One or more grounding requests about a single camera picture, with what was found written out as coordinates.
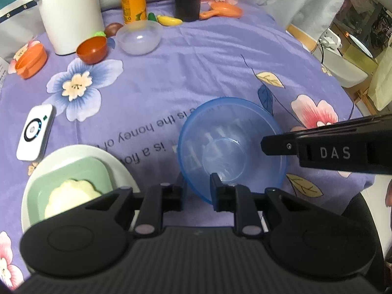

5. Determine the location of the white remote device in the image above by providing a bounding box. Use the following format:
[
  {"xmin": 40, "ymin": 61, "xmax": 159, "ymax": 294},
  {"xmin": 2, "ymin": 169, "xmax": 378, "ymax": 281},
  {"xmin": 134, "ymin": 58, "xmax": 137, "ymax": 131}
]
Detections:
[{"xmin": 16, "ymin": 104, "xmax": 56, "ymax": 162}]

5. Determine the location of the white thermos jug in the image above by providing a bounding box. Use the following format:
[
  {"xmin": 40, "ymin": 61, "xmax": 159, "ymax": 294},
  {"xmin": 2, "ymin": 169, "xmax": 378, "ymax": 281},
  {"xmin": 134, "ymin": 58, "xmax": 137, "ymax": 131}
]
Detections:
[{"xmin": 18, "ymin": 0, "xmax": 105, "ymax": 56}]

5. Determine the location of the clear plastic bowl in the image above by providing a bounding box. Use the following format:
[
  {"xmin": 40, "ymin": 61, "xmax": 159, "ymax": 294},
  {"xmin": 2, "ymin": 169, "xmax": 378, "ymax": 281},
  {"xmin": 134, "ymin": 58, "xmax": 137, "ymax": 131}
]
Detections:
[{"xmin": 115, "ymin": 21, "xmax": 164, "ymax": 56}]

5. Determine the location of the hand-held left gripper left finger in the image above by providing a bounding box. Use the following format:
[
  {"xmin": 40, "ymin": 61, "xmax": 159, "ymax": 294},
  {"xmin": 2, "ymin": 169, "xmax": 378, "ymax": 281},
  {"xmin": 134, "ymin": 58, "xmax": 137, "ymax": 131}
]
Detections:
[{"xmin": 83, "ymin": 171, "xmax": 187, "ymax": 237}]

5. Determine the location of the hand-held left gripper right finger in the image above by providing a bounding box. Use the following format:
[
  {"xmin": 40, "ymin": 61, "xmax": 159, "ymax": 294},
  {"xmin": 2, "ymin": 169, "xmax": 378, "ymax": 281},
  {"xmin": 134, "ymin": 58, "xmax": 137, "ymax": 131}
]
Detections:
[{"xmin": 210, "ymin": 173, "xmax": 310, "ymax": 237}]

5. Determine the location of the white round plate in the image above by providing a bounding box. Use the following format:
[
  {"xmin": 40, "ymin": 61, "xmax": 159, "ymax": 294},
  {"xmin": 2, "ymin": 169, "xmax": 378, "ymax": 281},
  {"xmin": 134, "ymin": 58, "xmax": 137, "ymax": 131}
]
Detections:
[{"xmin": 20, "ymin": 145, "xmax": 142, "ymax": 234}]

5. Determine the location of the white power strip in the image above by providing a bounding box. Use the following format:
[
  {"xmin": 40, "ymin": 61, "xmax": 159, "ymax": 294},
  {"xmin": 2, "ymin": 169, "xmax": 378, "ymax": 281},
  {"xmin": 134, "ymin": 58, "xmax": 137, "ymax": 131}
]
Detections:
[{"xmin": 318, "ymin": 28, "xmax": 343, "ymax": 49}]

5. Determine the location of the printed paper sheet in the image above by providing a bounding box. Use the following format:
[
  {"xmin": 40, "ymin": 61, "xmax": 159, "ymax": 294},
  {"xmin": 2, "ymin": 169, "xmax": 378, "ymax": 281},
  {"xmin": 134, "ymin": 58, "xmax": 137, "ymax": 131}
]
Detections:
[{"xmin": 0, "ymin": 56, "xmax": 8, "ymax": 96}]

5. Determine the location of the purple floral tablecloth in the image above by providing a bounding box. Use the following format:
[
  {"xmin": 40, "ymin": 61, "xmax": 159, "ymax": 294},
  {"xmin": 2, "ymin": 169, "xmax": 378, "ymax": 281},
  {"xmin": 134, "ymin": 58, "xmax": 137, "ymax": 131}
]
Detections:
[{"xmin": 0, "ymin": 0, "xmax": 372, "ymax": 291}]

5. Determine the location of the brown toy ball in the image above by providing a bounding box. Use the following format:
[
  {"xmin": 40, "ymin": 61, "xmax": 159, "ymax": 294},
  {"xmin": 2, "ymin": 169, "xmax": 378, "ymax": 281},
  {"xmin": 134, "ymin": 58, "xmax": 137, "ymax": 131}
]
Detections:
[{"xmin": 104, "ymin": 23, "xmax": 123, "ymax": 37}]

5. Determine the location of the orange small container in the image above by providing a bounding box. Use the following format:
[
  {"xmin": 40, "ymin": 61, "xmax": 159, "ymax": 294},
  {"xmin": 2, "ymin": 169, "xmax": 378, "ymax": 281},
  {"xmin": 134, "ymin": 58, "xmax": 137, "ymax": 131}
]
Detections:
[{"xmin": 14, "ymin": 43, "xmax": 48, "ymax": 79}]

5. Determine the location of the cream paper bag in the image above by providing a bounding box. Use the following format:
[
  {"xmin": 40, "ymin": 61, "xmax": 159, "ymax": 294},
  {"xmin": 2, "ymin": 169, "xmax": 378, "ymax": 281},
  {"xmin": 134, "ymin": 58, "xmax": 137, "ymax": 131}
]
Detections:
[{"xmin": 367, "ymin": 48, "xmax": 392, "ymax": 111}]

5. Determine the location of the blue translucent bowl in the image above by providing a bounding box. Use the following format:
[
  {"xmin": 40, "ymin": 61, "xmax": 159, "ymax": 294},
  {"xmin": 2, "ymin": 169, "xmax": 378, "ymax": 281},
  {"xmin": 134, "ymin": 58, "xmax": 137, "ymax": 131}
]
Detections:
[{"xmin": 177, "ymin": 97, "xmax": 289, "ymax": 206}]

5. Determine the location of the orange can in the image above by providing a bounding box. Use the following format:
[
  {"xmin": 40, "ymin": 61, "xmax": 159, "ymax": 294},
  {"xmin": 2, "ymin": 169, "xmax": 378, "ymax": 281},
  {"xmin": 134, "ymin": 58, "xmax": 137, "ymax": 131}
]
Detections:
[{"xmin": 119, "ymin": 0, "xmax": 148, "ymax": 25}]

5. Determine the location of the yellow cardboard box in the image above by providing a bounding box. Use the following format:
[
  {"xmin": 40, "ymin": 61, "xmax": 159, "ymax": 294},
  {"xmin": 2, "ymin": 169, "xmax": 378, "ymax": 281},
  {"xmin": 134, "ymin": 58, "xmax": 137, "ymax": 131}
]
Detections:
[{"xmin": 339, "ymin": 34, "xmax": 379, "ymax": 74}]

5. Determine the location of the green square plate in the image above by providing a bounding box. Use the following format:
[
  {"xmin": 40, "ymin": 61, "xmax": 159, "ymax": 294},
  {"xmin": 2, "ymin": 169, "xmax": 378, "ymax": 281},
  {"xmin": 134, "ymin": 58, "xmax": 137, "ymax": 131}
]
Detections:
[{"xmin": 26, "ymin": 156, "xmax": 114, "ymax": 225}]

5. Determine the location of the yellow toy banana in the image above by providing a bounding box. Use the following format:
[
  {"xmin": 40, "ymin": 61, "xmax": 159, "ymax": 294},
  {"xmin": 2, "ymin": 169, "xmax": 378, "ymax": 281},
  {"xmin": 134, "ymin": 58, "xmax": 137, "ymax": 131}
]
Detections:
[{"xmin": 157, "ymin": 16, "xmax": 184, "ymax": 27}]

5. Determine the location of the white round disc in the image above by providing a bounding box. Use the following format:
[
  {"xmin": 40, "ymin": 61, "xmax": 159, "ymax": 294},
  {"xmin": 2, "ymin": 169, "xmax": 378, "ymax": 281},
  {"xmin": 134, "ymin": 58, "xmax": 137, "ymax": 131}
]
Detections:
[{"xmin": 348, "ymin": 33, "xmax": 373, "ymax": 58}]

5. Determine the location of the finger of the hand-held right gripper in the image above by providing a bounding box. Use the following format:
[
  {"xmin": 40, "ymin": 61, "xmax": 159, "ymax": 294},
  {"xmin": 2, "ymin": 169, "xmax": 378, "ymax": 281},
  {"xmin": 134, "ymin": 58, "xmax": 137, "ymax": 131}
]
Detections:
[{"xmin": 260, "ymin": 131, "xmax": 300, "ymax": 157}]

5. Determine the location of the orange toy spoon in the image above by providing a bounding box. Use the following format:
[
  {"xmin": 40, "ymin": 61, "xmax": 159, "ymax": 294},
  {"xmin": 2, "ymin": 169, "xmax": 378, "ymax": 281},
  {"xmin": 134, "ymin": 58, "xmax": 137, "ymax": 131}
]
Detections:
[{"xmin": 199, "ymin": 2, "xmax": 244, "ymax": 20}]

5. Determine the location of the brown small bowl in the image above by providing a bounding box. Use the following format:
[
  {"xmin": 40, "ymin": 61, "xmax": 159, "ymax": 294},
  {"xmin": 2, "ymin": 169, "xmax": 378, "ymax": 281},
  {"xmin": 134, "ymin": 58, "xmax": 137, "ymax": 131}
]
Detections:
[{"xmin": 75, "ymin": 36, "xmax": 108, "ymax": 65}]

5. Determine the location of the pale yellow flower-shaped food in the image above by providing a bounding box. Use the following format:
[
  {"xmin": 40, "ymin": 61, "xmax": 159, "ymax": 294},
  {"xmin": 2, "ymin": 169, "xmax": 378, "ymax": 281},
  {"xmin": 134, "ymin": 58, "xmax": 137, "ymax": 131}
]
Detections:
[{"xmin": 44, "ymin": 179, "xmax": 104, "ymax": 221}]

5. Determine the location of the white plastic stool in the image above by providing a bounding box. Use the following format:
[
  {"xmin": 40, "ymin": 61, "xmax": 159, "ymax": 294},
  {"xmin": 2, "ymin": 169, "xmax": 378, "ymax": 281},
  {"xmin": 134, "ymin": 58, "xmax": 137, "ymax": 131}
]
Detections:
[{"xmin": 312, "ymin": 45, "xmax": 368, "ymax": 88}]

